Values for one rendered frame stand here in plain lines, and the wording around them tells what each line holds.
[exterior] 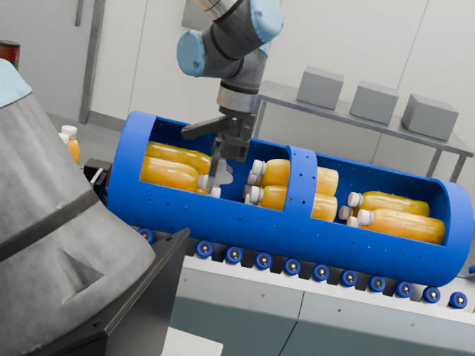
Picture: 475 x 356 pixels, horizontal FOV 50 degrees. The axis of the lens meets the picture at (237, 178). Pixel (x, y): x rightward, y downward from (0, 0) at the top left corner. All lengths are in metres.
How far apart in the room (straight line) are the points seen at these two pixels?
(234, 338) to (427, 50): 3.59
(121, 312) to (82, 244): 0.09
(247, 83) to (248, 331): 0.65
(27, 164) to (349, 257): 0.92
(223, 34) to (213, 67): 0.08
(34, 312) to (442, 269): 1.05
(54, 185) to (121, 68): 4.45
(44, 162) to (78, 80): 4.58
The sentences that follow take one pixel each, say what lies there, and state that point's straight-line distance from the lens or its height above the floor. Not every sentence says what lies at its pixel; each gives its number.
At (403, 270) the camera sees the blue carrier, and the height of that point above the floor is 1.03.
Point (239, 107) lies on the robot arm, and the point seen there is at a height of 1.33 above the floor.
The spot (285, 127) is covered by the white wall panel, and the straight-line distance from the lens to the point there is 4.68.
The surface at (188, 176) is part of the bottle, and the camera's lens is 1.22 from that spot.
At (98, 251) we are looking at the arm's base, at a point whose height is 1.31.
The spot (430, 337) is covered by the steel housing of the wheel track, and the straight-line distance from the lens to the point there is 1.48.
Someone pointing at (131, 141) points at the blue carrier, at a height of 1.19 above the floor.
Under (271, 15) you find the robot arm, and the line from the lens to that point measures 0.97.
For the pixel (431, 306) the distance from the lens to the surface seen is 1.46.
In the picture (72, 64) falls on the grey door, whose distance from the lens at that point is 5.10.
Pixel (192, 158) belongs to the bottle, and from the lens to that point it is 1.32.
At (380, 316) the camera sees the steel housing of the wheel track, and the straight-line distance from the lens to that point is 1.41.
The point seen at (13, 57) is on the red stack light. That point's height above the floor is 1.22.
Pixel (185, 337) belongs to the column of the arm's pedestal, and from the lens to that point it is 0.77.
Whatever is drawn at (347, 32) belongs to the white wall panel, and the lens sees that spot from 4.56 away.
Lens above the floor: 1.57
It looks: 20 degrees down
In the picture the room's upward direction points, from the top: 14 degrees clockwise
